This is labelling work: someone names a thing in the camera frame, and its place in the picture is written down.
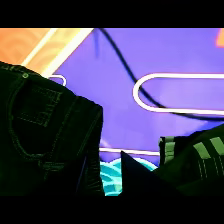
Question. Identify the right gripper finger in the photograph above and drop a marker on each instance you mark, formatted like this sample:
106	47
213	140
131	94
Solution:
136	180

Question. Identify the black jeans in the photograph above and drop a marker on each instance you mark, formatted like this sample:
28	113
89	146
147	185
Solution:
43	133

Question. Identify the black garment with pale stripes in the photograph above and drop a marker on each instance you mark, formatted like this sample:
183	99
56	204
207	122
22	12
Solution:
196	166

